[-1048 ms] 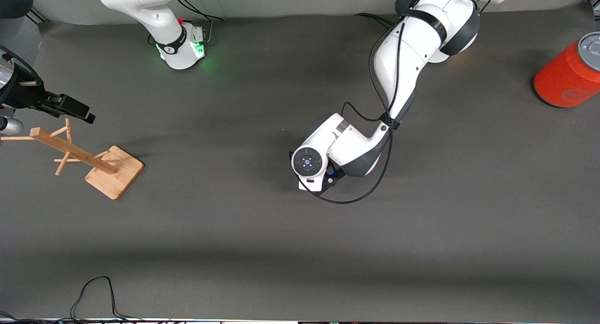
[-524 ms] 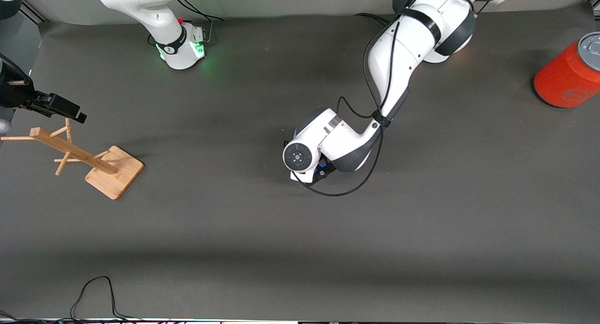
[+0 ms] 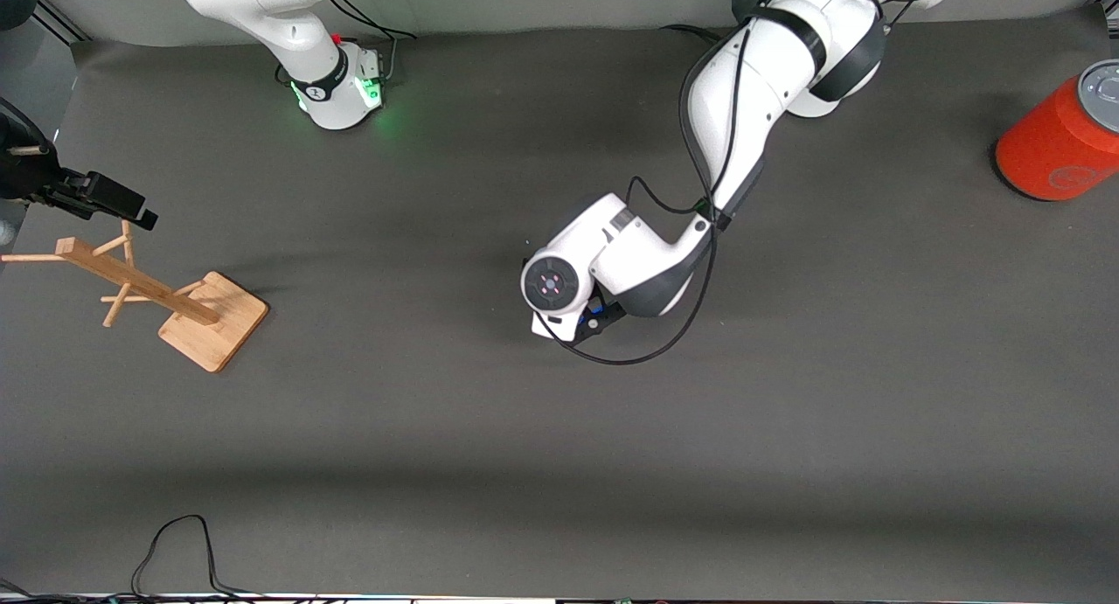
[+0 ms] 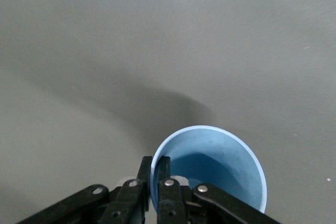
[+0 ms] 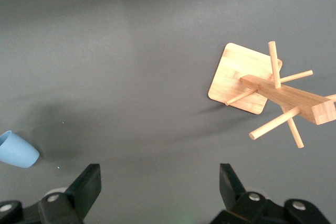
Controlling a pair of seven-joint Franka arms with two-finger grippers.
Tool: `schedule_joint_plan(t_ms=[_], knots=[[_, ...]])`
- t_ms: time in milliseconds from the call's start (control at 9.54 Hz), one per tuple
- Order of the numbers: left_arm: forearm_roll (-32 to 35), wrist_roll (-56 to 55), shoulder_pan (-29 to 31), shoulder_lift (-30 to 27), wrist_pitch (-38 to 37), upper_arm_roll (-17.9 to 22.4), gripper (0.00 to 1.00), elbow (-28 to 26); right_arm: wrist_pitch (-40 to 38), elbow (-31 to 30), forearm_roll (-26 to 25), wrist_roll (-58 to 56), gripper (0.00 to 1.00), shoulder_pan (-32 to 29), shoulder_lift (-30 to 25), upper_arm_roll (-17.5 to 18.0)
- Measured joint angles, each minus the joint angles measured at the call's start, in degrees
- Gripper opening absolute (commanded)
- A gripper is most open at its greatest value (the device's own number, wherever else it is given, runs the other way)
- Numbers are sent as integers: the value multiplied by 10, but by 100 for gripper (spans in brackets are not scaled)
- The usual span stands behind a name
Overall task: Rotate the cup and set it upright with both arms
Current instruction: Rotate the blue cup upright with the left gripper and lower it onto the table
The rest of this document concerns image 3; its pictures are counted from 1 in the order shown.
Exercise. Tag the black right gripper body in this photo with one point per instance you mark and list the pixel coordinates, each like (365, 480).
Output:
(26, 177)

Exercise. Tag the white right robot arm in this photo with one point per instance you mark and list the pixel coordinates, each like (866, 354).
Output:
(297, 27)

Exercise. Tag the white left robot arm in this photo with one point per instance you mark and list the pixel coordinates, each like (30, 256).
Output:
(743, 106)

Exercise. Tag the wooden cup stand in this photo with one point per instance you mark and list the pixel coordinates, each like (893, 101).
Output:
(214, 320)

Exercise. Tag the small tan peg on gripper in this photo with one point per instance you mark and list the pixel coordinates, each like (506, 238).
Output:
(24, 150)

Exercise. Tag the orange cylindrical can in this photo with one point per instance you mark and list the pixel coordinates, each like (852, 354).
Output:
(1053, 141)

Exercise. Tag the aluminium frame profile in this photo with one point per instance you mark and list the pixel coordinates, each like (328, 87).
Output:
(57, 18)

